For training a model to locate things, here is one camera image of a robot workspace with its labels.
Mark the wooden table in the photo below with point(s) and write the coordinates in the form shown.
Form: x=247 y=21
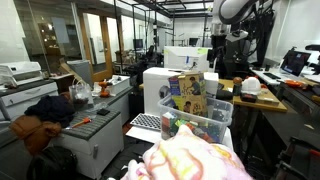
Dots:
x=266 y=100

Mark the grey topped white counter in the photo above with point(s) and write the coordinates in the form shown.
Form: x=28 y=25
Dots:
x=116 y=106

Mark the white drawer cabinet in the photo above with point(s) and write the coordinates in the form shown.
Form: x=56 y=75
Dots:
x=30 y=96

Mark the black keyboard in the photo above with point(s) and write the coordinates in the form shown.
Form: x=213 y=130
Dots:
x=271 y=75

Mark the large white cardboard box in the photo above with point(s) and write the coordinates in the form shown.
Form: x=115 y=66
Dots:
x=156 y=86

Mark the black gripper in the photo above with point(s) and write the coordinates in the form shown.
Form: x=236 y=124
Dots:
x=218 y=43

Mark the grey office desk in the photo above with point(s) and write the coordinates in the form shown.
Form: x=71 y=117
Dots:
x=300 y=98

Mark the frosted window sheet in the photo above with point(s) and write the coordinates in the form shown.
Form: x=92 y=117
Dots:
x=60 y=30

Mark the green toy block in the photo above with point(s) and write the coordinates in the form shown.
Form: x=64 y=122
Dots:
x=180 y=122

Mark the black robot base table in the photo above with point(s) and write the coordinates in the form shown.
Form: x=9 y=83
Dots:
x=293 y=133

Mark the dark navy garment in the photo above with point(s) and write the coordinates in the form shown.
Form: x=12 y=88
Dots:
x=50 y=108

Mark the black equipment stack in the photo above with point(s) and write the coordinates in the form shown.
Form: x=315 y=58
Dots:
x=236 y=65

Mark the grey trash bin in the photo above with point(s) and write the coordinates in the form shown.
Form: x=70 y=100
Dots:
x=81 y=70

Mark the open laptop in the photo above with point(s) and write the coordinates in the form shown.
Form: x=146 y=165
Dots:
x=295 y=63

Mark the yellow wooden blocks box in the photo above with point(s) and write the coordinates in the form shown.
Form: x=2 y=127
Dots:
x=190 y=93

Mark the brown cardboard sheet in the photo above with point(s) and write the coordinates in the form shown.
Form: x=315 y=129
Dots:
x=65 y=68

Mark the white low cabinet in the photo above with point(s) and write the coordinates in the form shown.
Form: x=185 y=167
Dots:
x=100 y=153

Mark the white printer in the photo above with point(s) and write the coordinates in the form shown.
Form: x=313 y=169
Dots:
x=20 y=71

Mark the pink patterned fleece blanket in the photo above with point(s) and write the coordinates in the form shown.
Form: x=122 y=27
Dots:
x=190 y=156

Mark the white box green label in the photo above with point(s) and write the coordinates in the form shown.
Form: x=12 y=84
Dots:
x=181 y=56

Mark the white black dotted sheet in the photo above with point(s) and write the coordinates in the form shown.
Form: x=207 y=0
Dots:
x=146 y=121

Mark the small black flat device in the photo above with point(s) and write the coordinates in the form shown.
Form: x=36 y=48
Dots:
x=103 y=112

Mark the black stereo camera bar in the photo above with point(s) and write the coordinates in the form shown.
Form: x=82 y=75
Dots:
x=312 y=47

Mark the small background monitor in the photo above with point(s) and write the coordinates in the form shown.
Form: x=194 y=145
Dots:
x=193 y=41
x=138 y=44

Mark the wooden door frame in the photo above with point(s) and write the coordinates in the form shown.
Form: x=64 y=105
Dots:
x=106 y=50

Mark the orange toy block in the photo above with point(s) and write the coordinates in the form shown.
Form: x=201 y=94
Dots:
x=190 y=127

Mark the black backpack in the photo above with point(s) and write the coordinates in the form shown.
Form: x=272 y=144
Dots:
x=53 y=165

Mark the black metal cage frame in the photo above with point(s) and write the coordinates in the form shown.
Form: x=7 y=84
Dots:
x=115 y=33

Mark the white hard hat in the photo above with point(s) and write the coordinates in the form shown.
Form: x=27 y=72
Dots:
x=250 y=86

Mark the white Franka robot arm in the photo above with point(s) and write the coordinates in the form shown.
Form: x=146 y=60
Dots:
x=233 y=13

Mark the black red battery pack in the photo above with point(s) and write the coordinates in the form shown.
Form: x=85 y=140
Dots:
x=249 y=97

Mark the dark bottle brown cap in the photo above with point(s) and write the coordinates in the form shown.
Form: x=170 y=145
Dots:
x=237 y=87

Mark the clear plastic bag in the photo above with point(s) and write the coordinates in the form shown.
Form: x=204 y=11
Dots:
x=81 y=96

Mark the brown jacket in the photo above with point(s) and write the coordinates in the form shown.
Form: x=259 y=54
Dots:
x=33 y=133

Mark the small white box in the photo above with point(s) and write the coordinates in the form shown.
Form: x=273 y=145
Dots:
x=120 y=85

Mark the clear plastic storage bin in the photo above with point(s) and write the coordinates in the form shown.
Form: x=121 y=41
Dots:
x=216 y=116

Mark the orange hand tool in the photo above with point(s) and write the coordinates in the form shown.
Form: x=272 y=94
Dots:
x=295 y=83

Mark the grey ribbed mat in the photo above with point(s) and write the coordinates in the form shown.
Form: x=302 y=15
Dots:
x=93 y=126

